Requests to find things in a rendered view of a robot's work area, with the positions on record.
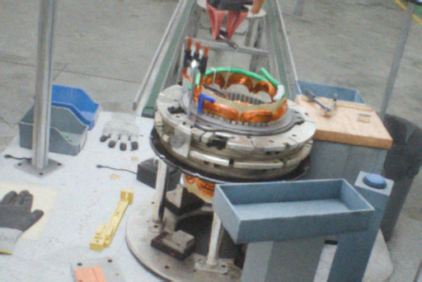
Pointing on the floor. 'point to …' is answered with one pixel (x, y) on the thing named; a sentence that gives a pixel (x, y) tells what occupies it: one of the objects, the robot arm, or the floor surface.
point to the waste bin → (400, 190)
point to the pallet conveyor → (162, 80)
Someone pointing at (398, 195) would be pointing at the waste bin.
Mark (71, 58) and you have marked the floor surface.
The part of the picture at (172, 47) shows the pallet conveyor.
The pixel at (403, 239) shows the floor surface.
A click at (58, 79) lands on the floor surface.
